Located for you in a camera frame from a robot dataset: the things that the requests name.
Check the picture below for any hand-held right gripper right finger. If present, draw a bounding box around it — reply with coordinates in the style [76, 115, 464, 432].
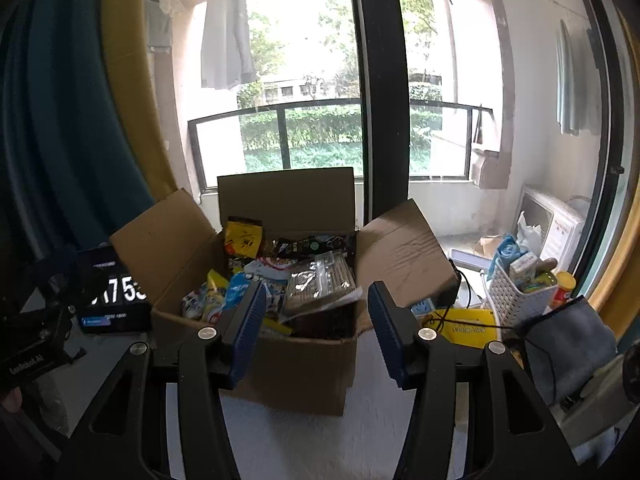
[367, 281, 581, 480]

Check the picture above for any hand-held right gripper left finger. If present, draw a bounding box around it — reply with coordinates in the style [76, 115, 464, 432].
[60, 280, 268, 480]

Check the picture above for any small blue snack packet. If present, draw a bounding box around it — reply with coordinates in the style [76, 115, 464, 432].
[225, 272, 251, 311]

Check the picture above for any brown cardboard box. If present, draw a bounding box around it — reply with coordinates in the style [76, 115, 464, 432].
[109, 166, 461, 417]

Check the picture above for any yellow cartoon snack packet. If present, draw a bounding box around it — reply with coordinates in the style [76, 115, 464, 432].
[181, 269, 236, 322]

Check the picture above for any white blue snack packet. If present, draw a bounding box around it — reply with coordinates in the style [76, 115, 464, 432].
[227, 257, 291, 311]

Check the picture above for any dark brown snack packet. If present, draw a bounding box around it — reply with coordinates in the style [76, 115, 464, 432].
[290, 305, 357, 338]

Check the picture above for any yellow black snack packet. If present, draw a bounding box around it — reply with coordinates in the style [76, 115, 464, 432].
[222, 216, 264, 258]

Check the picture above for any black cookie packet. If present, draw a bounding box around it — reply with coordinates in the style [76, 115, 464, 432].
[262, 234, 353, 256]

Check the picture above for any yellow wipes packet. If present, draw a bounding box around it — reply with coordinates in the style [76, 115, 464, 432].
[422, 308, 501, 348]

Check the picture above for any black tablet clock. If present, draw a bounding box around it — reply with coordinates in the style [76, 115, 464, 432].
[75, 245, 153, 335]

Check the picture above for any white plastic basket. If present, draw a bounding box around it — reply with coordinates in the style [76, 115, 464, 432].
[487, 247, 558, 331]

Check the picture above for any blue plastic bag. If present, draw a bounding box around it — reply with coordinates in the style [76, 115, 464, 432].
[492, 234, 526, 276]

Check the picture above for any green white carton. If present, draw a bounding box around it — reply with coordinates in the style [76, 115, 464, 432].
[509, 252, 538, 281]

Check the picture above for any white plastic bag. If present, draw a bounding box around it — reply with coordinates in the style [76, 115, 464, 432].
[515, 210, 543, 256]

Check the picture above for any orange lid jar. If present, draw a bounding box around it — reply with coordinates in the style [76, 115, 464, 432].
[547, 271, 580, 311]

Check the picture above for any grey cloth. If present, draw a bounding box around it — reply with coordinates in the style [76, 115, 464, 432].
[517, 296, 618, 406]

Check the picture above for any white appliance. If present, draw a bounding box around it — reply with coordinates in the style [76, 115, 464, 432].
[510, 185, 588, 273]

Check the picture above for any teal curtain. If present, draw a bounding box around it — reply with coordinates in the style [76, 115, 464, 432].
[0, 0, 156, 281]

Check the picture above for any black balcony railing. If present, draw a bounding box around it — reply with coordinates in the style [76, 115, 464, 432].
[187, 99, 496, 193]

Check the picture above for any yellow curtain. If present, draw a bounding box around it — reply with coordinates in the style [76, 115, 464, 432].
[592, 160, 640, 341]
[100, 0, 178, 206]

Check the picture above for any hanging white shirt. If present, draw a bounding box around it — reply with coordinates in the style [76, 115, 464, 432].
[200, 0, 258, 91]

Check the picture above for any light blue hanging towel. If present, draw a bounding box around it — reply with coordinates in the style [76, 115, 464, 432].
[556, 19, 603, 137]

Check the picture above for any hanging grey garment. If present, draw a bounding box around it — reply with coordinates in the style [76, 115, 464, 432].
[144, 0, 173, 51]

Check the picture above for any black cable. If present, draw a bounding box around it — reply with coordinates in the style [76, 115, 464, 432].
[430, 305, 561, 396]

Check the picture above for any black window frame post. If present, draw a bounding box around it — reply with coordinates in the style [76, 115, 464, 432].
[345, 0, 411, 233]

